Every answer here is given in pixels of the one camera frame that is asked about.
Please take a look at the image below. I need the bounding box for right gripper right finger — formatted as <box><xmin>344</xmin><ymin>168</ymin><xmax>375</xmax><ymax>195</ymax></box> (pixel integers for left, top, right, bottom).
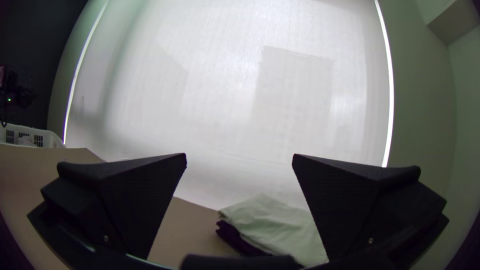
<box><xmin>291</xmin><ymin>153</ymin><xmax>448</xmax><ymax>260</ymax></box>

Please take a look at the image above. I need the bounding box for white laundry basket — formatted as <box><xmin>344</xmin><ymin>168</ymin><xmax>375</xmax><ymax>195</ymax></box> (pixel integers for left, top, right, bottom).
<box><xmin>0</xmin><ymin>122</ymin><xmax>65</xmax><ymax>149</ymax></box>

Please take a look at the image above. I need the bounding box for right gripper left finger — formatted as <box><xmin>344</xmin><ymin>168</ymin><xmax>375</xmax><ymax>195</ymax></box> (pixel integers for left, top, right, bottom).
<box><xmin>40</xmin><ymin>152</ymin><xmax>188</xmax><ymax>260</ymax></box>

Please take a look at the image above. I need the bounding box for white t-shirt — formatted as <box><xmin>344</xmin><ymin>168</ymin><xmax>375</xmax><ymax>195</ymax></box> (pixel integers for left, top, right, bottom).
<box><xmin>218</xmin><ymin>192</ymin><xmax>331</xmax><ymax>268</ymax></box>

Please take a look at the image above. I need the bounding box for black garment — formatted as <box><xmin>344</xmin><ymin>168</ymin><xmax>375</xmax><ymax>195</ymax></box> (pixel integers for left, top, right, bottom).
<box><xmin>215</xmin><ymin>219</ymin><xmax>275</xmax><ymax>258</ymax></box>

